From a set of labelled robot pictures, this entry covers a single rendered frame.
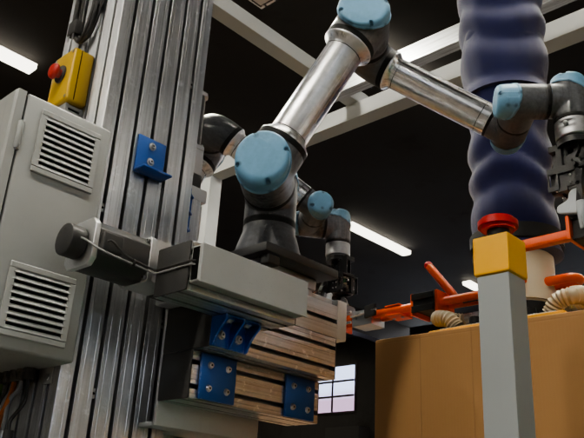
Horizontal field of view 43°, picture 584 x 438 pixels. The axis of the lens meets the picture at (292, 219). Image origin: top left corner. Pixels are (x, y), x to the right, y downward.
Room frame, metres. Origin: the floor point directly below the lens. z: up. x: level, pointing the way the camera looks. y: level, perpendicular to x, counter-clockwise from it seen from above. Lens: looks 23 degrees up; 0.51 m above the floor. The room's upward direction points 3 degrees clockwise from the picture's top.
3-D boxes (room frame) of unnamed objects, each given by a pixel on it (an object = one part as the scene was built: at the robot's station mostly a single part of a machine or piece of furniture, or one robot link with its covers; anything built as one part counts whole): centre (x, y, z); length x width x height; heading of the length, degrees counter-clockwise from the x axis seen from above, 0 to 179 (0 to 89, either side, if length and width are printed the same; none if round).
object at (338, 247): (2.13, -0.15, 1.30); 0.08 x 0.08 x 0.05
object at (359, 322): (2.05, -0.23, 1.07); 0.07 x 0.07 x 0.04; 45
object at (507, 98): (1.37, -0.47, 1.38); 0.11 x 0.11 x 0.08; 85
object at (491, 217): (1.21, -0.36, 1.02); 0.07 x 0.07 x 0.04
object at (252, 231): (1.53, 0.05, 1.09); 0.15 x 0.15 x 0.10
